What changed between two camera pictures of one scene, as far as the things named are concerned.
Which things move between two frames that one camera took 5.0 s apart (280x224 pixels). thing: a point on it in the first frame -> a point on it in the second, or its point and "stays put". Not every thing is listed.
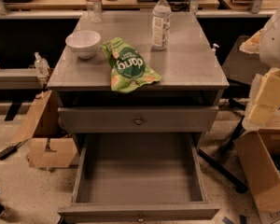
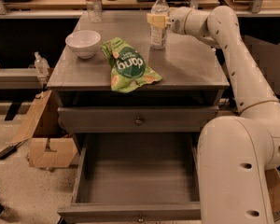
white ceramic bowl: [84, 42] stays put
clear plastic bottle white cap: [161, 13] stays put
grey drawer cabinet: [140, 91] stays put
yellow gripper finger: [274, 89] -> [176, 20]
